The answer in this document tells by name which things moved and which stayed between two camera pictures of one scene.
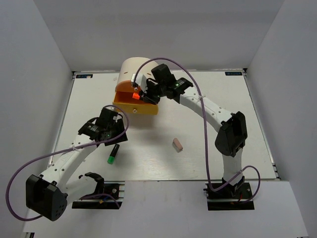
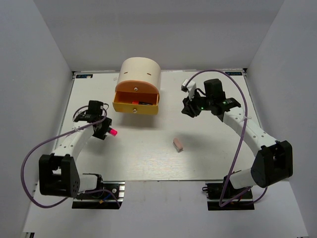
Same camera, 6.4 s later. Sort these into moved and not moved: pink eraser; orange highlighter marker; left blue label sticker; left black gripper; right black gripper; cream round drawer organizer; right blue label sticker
Moved: right black gripper; left black gripper; orange highlighter marker
Not moved: pink eraser; cream round drawer organizer; right blue label sticker; left blue label sticker
